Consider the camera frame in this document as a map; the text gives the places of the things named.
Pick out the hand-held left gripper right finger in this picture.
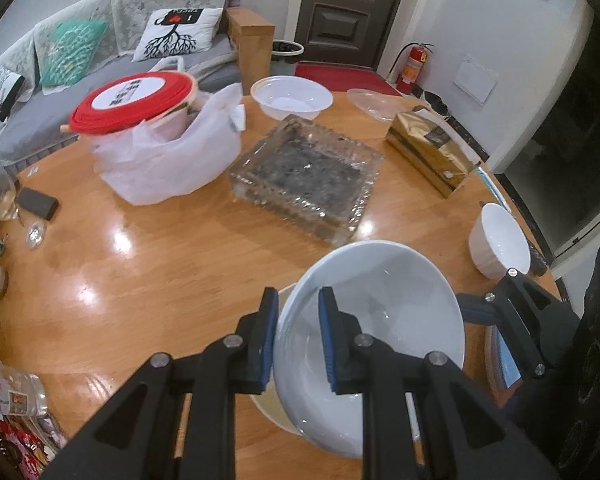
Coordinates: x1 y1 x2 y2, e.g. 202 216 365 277
318 287 562 480

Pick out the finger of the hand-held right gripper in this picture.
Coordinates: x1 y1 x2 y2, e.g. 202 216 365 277
456 268 581 382

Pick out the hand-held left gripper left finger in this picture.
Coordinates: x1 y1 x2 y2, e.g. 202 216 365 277
42 287 280 480

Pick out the beige plate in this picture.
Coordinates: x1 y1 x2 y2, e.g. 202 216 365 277
250 282 331 442

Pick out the large white ceramic bowl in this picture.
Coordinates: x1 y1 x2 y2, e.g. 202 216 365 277
273 240 466 461

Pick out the blue-rimmed plate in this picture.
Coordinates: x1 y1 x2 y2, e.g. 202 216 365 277
484 325 525 397

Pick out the black remote control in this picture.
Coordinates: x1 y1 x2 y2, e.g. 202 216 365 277
527 242 549 277

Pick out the small white ribbed bowl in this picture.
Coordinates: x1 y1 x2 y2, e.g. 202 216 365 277
468 202 532 280

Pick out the blue pen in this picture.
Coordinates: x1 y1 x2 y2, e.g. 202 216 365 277
476 165 512 217

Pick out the square glass dish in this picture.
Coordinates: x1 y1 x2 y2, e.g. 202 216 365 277
229 114 385 247

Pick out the gold foil package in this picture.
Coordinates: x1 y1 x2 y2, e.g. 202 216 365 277
385 109 482 199

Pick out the white plastic bag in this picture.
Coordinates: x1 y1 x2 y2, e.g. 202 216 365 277
92 58 247 206

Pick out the white plastic bowl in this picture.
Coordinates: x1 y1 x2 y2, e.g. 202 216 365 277
250 75 333 122

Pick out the clear plastic lid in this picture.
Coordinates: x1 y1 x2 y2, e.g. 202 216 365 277
347 88 407 122

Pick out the clear wrapped packet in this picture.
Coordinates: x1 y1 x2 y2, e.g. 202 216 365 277
0 344 49 419

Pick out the red fire extinguisher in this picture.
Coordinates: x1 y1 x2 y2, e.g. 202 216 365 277
386 42 436 96

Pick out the small black box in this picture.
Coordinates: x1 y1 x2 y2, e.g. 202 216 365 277
17 187 60 221

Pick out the colourful snack packet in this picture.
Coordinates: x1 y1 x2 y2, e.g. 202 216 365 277
0 409 70 480

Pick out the red doormat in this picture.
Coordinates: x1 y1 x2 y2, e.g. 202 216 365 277
294 62 404 97

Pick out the red-lidded round container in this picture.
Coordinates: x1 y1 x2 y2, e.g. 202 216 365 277
60 71 199 147

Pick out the grey trash bin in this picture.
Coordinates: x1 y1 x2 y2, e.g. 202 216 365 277
271 39 305 79

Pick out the wooden side cabinet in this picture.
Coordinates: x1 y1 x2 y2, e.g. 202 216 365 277
226 7 276 97

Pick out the grey sofa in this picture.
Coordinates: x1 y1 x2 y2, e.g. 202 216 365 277
0 0 242 173

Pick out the white tree-print cushion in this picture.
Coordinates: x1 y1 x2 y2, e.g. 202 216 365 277
132 8 225 63
0 70 25 127

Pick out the dark brown door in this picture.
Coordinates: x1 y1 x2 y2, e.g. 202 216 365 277
295 0 414 74

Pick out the teal cushion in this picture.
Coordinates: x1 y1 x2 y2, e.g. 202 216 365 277
39 19 109 87

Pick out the white wall box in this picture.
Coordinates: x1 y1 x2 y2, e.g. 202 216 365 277
454 54 500 106

